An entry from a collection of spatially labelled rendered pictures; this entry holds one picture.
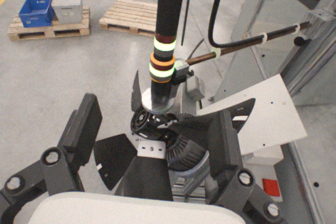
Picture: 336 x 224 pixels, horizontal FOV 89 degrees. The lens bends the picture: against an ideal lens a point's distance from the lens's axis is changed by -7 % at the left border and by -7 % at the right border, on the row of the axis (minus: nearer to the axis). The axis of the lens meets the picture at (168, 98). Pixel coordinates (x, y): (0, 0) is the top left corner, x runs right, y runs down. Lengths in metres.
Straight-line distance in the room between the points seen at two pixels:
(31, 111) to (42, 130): 0.30
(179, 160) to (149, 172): 0.15
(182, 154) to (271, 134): 0.30
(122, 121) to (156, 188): 1.56
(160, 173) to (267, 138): 0.36
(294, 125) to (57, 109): 2.20
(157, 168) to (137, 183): 0.07
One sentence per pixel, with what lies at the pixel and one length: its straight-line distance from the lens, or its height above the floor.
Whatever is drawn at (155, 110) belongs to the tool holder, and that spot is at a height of 1.45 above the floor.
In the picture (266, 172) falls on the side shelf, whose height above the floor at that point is 0.86.
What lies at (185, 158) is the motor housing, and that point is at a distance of 0.69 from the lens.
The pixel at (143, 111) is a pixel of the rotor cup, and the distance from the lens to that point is 0.66.
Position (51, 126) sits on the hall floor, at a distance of 2.25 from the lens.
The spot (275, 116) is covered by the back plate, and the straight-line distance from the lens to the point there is 0.69.
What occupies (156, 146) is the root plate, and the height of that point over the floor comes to 1.18.
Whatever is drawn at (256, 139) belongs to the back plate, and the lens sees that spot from 0.68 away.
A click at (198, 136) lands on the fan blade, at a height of 1.39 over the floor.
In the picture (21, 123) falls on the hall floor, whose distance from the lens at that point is 2.42.
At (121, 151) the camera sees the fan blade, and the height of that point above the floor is 1.06.
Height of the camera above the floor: 1.76
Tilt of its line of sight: 50 degrees down
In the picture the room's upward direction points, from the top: 11 degrees clockwise
